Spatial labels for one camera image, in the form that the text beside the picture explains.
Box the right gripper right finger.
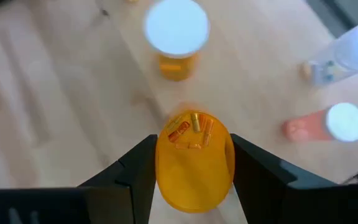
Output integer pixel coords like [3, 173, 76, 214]
[231, 133, 358, 224]

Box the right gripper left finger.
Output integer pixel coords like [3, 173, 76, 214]
[0, 134, 158, 224]

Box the orange bottle with capsules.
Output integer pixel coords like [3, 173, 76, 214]
[154, 109, 236, 215]

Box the pink pill bottle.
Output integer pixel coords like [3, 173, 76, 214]
[280, 101, 358, 144]

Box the amber bottle with white cap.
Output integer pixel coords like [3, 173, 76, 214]
[143, 0, 211, 83]

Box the clear pill bottle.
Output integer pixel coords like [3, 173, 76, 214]
[300, 21, 358, 87]

